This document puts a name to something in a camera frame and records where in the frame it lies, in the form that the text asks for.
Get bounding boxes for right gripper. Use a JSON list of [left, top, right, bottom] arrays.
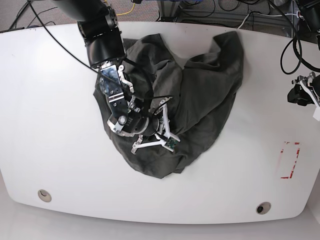
[[131, 97, 181, 154]]

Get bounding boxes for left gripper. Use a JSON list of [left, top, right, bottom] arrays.
[[287, 71, 320, 108]]

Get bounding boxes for dark grey t-shirt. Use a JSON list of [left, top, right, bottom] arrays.
[[104, 31, 244, 179]]

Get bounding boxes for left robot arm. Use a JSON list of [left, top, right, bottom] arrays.
[[268, 0, 320, 107]]

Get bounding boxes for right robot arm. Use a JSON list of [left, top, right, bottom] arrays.
[[54, 0, 180, 154]]

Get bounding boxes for red tape rectangle marking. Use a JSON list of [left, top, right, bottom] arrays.
[[276, 141, 301, 180]]

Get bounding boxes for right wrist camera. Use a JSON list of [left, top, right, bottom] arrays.
[[164, 137, 180, 152]]

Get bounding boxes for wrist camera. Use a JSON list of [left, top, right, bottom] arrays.
[[164, 137, 180, 152], [312, 108, 320, 122]]

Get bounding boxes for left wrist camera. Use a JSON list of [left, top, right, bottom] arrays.
[[312, 108, 320, 122]]

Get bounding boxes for white cable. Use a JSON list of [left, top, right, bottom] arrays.
[[236, 10, 301, 30]]

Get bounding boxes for right table cable grommet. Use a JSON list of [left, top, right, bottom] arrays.
[[256, 202, 272, 215]]

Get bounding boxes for table cable grommet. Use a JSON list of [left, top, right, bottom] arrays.
[[256, 202, 272, 215], [37, 189, 52, 203]]

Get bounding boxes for yellow cable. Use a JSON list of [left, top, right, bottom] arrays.
[[117, 0, 137, 17]]

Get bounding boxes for left table cable grommet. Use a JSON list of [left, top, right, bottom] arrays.
[[37, 189, 52, 203]]

